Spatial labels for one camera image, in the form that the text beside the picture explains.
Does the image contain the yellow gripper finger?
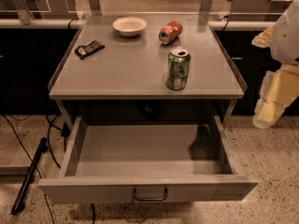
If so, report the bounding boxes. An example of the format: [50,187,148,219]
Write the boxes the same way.
[251,26,274,48]
[252,64,299,129]

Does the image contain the green soda can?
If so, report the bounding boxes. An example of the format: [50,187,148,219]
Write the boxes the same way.
[166,48,191,91]

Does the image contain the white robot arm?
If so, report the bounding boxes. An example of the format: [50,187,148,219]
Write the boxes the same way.
[251,0,299,129]

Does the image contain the orange soda can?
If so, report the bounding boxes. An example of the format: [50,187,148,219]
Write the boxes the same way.
[159,21,183,45]

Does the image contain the open grey top drawer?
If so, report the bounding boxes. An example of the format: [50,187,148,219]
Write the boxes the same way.
[38,117,258,203]

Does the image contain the white bowl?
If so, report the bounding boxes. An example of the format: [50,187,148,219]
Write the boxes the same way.
[112,17,147,37]

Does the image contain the grey cabinet table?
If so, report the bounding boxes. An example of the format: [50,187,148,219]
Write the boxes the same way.
[47,13,248,129]

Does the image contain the black snack packet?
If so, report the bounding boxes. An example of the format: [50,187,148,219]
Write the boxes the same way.
[75,40,105,60]

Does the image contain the black bar on floor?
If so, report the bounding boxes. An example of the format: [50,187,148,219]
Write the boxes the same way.
[10,137,48,216]

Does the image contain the metal drawer handle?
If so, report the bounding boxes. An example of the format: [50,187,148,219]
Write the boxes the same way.
[133,187,168,202]

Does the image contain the black floor cable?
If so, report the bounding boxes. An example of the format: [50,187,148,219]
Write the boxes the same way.
[0,114,57,224]

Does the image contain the white horizontal rail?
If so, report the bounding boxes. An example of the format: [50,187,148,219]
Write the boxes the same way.
[0,18,277,32]

